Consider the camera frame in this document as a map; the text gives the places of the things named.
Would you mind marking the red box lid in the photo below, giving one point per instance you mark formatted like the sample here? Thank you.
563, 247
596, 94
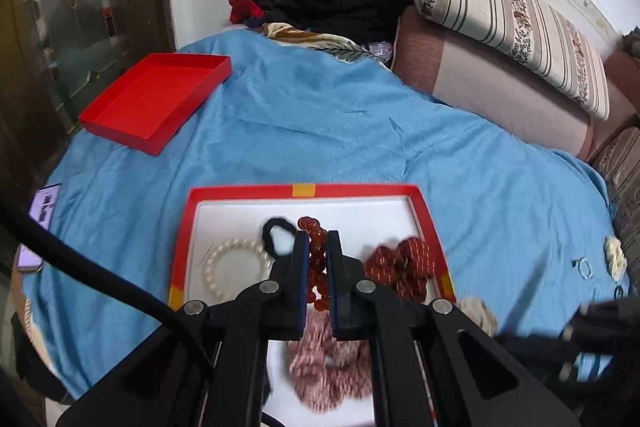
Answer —
150, 102

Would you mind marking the grey green garment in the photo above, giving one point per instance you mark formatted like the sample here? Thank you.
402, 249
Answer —
631, 42

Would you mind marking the red garment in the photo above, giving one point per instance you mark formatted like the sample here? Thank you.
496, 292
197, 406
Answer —
250, 2

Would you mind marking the patterned silk scarf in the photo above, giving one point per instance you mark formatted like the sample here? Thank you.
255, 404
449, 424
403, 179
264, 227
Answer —
300, 34

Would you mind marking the white dotted scrunchie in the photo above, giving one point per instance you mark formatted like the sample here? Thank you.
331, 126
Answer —
477, 309

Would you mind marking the striped sofa back cushion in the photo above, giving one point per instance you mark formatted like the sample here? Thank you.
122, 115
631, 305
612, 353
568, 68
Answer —
625, 177

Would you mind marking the red plaid scrunchie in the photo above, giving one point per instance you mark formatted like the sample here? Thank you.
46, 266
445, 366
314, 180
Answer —
325, 377

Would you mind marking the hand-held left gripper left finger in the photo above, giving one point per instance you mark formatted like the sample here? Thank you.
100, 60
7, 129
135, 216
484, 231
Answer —
300, 277

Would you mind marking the wooden cabinet with glass door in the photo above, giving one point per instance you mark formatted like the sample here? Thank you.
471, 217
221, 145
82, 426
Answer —
75, 7

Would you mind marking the blue blanket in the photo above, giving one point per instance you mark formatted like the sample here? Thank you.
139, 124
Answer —
325, 132

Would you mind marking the purple phone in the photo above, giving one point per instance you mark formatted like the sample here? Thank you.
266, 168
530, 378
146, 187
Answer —
45, 203

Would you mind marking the black clothes pile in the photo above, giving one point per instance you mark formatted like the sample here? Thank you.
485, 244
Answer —
340, 7

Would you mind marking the pale phone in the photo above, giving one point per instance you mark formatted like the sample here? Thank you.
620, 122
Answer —
29, 259

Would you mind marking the red box with white inside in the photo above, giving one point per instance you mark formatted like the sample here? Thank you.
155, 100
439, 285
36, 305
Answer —
235, 212

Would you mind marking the red polka dot scrunchie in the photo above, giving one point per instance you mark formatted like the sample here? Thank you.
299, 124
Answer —
400, 262

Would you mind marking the striped floral cushion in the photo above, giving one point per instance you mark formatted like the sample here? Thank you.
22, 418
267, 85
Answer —
500, 7

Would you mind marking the cream scrunchie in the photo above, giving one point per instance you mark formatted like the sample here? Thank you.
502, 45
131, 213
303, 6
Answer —
615, 257

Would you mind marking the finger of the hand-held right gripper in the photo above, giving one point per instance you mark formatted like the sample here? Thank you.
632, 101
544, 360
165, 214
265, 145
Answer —
605, 317
540, 347

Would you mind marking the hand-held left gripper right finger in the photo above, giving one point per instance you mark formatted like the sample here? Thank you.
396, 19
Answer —
333, 287

